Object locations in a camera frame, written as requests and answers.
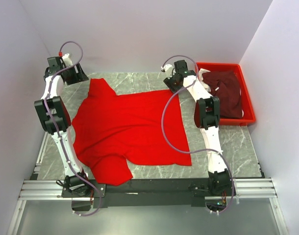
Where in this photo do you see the red t shirt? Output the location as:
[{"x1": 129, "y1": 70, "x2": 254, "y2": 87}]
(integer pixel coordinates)
[{"x1": 72, "y1": 79, "x2": 192, "y2": 186}]

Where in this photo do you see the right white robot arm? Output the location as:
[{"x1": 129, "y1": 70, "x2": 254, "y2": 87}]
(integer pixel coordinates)
[{"x1": 161, "y1": 60, "x2": 232, "y2": 194}]

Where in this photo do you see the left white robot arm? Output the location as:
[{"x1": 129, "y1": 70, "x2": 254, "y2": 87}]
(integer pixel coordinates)
[{"x1": 34, "y1": 52, "x2": 92, "y2": 197}]

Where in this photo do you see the white pink t shirt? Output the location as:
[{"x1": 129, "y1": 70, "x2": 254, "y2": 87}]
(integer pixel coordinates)
[{"x1": 199, "y1": 68, "x2": 211, "y2": 92}]

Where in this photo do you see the dark maroon t shirt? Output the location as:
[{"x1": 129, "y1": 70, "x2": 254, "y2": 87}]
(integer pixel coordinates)
[{"x1": 202, "y1": 70, "x2": 243, "y2": 119}]

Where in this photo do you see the red plastic bin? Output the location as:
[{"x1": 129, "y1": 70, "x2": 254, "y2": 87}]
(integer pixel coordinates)
[{"x1": 197, "y1": 62, "x2": 256, "y2": 126}]

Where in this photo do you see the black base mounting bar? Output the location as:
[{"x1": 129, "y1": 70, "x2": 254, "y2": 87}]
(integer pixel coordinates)
[{"x1": 56, "y1": 176, "x2": 236, "y2": 211}]

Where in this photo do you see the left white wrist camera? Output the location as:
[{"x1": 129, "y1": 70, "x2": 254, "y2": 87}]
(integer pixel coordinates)
[{"x1": 58, "y1": 51, "x2": 73, "y2": 67}]

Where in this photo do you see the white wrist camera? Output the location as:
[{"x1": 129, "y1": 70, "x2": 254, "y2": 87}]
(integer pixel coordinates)
[
  {"x1": 58, "y1": 51, "x2": 73, "y2": 67},
  {"x1": 161, "y1": 64, "x2": 174, "y2": 77}
]

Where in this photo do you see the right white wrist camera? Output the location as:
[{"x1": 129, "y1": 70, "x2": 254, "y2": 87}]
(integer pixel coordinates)
[{"x1": 161, "y1": 64, "x2": 174, "y2": 77}]

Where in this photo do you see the aluminium frame rail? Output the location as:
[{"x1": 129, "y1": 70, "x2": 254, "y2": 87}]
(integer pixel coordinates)
[{"x1": 18, "y1": 178, "x2": 277, "y2": 201}]

